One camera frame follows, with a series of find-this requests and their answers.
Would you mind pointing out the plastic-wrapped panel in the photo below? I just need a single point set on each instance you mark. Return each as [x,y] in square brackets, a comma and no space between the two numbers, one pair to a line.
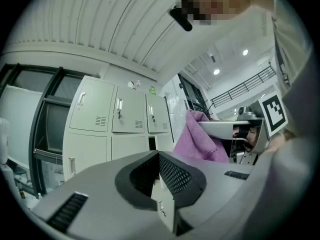
[175,114]

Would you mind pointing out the white cabinet door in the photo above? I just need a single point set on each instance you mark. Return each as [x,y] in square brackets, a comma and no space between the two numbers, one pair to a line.
[128,146]

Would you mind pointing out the cream t-shirt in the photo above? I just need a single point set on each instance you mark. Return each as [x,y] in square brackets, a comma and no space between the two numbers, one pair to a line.
[287,46]

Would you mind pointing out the person's right forearm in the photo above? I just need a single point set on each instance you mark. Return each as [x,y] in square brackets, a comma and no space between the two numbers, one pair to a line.
[280,140]

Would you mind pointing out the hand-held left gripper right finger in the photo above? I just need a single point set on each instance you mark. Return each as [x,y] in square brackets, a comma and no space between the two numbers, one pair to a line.
[215,184]

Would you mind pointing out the white metal locker cabinet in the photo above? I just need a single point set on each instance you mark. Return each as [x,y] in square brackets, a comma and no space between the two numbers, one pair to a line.
[92,104]

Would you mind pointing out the black window frame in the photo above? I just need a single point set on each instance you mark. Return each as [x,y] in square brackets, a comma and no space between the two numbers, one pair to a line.
[37,134]

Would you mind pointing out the round ceiling light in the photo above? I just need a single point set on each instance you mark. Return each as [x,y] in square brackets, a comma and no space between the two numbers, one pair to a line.
[216,71]
[245,52]

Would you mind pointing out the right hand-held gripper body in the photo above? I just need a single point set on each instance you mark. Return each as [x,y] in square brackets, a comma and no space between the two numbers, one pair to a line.
[273,114]

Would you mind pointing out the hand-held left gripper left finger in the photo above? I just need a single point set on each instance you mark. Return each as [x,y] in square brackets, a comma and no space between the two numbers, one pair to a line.
[100,196]

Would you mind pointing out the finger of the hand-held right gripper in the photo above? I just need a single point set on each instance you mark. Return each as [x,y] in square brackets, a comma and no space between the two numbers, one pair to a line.
[220,130]

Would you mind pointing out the person's head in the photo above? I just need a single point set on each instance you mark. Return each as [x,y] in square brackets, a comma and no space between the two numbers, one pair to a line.
[215,4]

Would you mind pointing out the purple cloth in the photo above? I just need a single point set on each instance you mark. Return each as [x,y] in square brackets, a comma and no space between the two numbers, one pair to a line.
[197,139]

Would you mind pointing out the white board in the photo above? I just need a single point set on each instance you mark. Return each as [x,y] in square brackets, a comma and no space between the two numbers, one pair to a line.
[20,124]

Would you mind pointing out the black metal railing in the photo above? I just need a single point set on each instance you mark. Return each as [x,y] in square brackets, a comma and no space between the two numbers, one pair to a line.
[243,85]

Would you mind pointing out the white rounded object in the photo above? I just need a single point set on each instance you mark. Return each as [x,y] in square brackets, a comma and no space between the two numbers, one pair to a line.
[131,84]

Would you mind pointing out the green toy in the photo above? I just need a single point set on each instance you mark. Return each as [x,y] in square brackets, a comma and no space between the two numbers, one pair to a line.
[152,90]

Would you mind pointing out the black head-mounted camera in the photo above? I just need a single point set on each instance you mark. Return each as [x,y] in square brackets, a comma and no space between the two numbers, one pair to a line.
[181,19]

